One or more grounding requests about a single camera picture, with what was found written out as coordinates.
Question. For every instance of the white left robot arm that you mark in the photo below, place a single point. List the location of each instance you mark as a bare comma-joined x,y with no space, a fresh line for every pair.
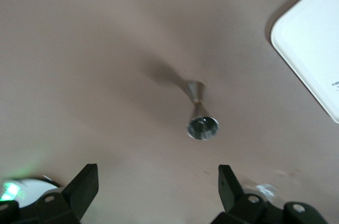
29,192

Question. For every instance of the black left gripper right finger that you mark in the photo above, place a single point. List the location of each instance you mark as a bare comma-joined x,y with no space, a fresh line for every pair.
233,202

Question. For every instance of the brown table cover mat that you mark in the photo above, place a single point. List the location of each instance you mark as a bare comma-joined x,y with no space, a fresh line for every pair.
92,75

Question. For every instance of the steel double jigger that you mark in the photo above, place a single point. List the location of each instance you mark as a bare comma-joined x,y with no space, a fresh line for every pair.
202,127

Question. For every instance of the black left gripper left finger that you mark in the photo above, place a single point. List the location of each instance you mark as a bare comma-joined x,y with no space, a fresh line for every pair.
76,197

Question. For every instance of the cream rabbit print tray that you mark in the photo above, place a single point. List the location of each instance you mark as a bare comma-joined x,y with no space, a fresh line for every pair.
312,36

